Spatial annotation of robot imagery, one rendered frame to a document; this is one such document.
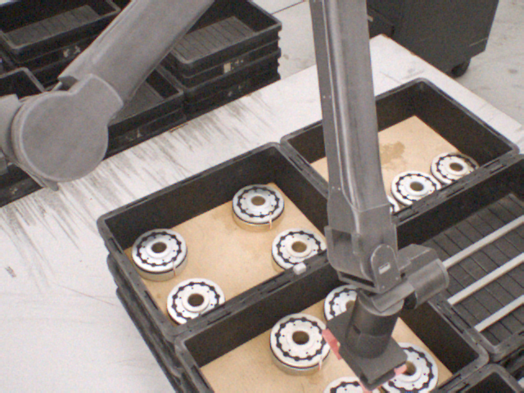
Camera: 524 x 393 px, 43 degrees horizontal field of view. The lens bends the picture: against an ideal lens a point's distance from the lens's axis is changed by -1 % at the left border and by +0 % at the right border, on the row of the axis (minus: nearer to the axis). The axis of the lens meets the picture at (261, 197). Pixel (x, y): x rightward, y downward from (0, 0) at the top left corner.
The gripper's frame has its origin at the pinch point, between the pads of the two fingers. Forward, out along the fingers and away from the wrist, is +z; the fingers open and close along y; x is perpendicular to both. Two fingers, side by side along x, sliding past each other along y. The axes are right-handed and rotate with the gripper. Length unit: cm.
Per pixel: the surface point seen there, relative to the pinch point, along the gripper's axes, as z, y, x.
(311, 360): 11.2, 9.1, -0.1
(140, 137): 64, 124, -20
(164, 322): 5.5, 24.5, 18.5
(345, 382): 11.1, 3.1, -2.4
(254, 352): 14.8, 16.9, 6.0
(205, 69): 48, 127, -46
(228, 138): 30, 78, -26
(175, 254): 12.8, 40.7, 8.4
